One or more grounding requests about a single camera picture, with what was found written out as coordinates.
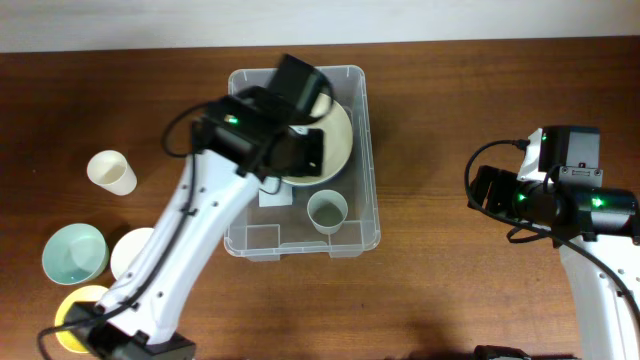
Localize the cream bowl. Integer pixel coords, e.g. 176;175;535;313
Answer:
283;93;353;187

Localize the dark blue bowl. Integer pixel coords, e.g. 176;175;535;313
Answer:
283;151;351;187

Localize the white cup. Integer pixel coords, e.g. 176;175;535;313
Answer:
307;190;349;235
86;150;138;196

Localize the white bowl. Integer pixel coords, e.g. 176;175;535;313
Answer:
110;227;154;280

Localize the light green bowl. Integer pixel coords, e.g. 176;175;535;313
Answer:
41;223;110;286

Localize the yellow bowl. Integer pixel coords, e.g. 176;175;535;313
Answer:
53;284;110;354

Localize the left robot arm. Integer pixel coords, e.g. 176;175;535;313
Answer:
57;87;335;359

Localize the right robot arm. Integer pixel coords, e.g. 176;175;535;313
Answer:
464;164;639;359

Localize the white paper label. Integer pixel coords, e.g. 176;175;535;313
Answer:
258;183;293;208

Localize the clear plastic storage bin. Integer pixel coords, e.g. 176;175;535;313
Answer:
224;65;381;261

